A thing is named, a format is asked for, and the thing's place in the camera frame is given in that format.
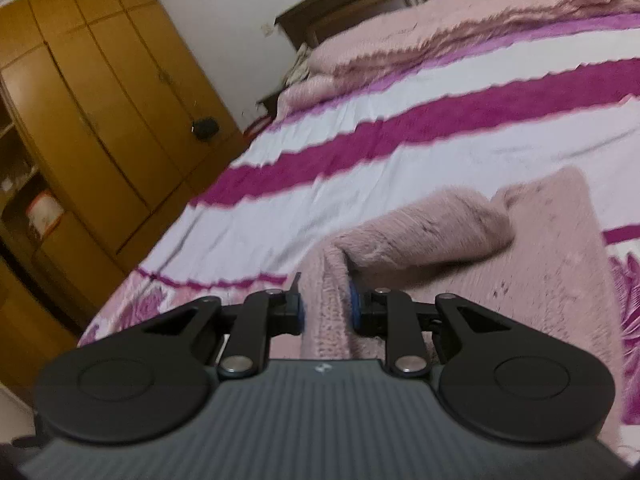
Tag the white jar with orange lid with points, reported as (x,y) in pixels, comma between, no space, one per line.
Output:
(45,212)

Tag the patterned pillow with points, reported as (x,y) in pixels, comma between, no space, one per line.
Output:
(298,67)

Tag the black power adapter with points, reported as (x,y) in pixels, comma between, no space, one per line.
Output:
(206,129)

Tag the white wall socket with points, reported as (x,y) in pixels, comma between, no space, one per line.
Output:
(267,28)

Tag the yellow wooden wardrobe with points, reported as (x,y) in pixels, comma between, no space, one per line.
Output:
(115,110)

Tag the pink fluffy towel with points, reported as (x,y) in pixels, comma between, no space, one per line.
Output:
(525,270)

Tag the dark wooden headboard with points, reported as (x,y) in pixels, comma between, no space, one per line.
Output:
(350,0)

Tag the pink ribbed quilt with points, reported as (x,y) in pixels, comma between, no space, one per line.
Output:
(450,25)

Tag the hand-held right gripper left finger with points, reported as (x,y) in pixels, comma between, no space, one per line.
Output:
(298,310)

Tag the floral striped bed sheet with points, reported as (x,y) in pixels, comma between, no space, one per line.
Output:
(400,150)

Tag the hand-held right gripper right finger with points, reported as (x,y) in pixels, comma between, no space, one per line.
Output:
(354,307)

